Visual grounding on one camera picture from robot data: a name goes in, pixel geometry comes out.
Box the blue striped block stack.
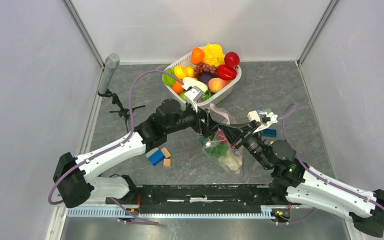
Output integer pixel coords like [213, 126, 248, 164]
[145, 148, 165, 166]

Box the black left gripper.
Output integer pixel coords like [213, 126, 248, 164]
[165, 100, 220, 138]

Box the grey microphone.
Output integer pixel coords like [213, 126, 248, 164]
[97, 53, 120, 96]

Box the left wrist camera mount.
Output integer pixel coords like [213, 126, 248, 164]
[181, 83, 204, 113]

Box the red pomegranate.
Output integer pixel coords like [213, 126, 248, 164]
[224, 51, 241, 69]

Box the yellow pink peach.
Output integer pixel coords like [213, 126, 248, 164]
[208, 77, 226, 93]

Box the clear zip top bag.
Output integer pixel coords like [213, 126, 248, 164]
[198, 103, 244, 175]

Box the green lettuce leaf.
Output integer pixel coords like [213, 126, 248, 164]
[201, 90, 213, 102]

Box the blue lego brick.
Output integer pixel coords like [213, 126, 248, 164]
[261, 128, 277, 138]

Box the white and blue block stack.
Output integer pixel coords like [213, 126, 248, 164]
[247, 109, 262, 123]

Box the yellow lemon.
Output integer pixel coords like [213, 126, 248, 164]
[173, 65, 187, 80]

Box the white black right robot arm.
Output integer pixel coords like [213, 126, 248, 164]
[219, 120, 384, 238]

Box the green leafy bok choy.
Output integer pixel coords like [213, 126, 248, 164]
[202, 141, 243, 175]

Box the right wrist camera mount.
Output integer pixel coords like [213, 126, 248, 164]
[254, 111, 278, 133]

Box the small orange tangerine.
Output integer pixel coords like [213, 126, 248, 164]
[170, 81, 185, 95]

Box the aluminium frame rail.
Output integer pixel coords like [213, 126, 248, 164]
[44, 184, 352, 240]

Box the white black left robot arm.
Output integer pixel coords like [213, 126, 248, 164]
[48, 99, 219, 209]

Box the white radish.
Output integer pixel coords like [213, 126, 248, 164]
[182, 77, 209, 93]

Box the green bell pepper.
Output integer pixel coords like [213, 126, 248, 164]
[161, 68, 177, 87]

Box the red bell pepper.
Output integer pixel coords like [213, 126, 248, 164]
[217, 64, 238, 81]

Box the tan wooden block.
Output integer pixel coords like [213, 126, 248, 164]
[163, 158, 172, 168]
[160, 147, 172, 159]

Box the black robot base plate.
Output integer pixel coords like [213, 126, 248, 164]
[117, 184, 288, 214]

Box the purple grapes bunch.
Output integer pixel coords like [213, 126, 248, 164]
[194, 62, 218, 77]

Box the orange fruit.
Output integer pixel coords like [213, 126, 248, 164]
[190, 47, 205, 65]

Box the white plastic basket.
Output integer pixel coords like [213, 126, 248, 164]
[162, 43, 242, 108]

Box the red tomato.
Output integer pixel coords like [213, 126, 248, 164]
[215, 130, 229, 144]

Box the dark purple eggplant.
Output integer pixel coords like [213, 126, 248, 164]
[198, 72, 214, 86]

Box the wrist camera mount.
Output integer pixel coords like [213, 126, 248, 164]
[254, 111, 278, 133]
[181, 83, 204, 113]

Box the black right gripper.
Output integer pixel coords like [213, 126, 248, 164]
[217, 119, 272, 170]

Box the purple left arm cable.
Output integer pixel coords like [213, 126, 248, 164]
[47, 69, 188, 226]

